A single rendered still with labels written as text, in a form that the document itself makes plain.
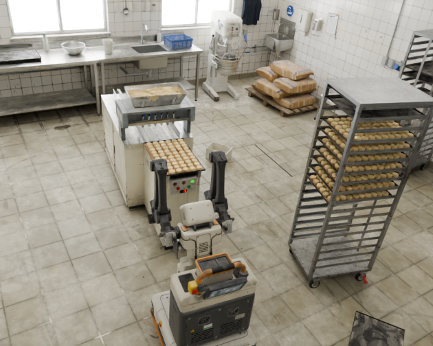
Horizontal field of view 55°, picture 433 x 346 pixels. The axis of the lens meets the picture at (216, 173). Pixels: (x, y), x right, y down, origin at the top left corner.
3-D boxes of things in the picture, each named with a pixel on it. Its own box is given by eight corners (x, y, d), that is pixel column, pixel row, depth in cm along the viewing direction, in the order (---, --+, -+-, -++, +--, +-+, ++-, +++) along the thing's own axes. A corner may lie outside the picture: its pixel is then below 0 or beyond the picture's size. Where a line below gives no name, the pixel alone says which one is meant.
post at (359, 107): (308, 280, 367) (360, 104, 275) (307, 278, 369) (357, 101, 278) (311, 280, 368) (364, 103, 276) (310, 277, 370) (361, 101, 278)
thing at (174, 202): (143, 209, 451) (142, 137, 402) (174, 204, 463) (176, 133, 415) (162, 252, 397) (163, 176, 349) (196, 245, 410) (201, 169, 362)
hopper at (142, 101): (124, 99, 406) (123, 86, 398) (177, 95, 426) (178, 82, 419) (130, 111, 384) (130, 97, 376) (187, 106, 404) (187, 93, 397)
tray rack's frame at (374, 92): (307, 287, 370) (361, 104, 274) (285, 248, 411) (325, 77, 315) (369, 278, 387) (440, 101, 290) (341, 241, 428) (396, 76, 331)
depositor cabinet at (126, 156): (105, 155, 540) (100, 95, 494) (158, 148, 566) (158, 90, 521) (127, 213, 443) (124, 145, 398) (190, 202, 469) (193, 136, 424)
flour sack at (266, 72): (268, 83, 707) (269, 73, 698) (253, 75, 737) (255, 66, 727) (300, 78, 741) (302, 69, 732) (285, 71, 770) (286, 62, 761)
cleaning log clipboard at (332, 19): (335, 40, 682) (341, 14, 660) (334, 40, 681) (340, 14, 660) (324, 35, 701) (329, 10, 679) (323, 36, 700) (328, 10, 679)
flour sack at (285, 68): (267, 69, 721) (268, 60, 712) (283, 66, 743) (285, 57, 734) (296, 83, 674) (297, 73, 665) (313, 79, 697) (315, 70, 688)
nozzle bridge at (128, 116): (116, 130, 422) (115, 99, 404) (183, 123, 449) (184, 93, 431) (124, 145, 397) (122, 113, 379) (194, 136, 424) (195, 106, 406)
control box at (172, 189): (168, 193, 362) (169, 180, 355) (194, 188, 371) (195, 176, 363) (170, 195, 359) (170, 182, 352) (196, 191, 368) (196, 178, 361)
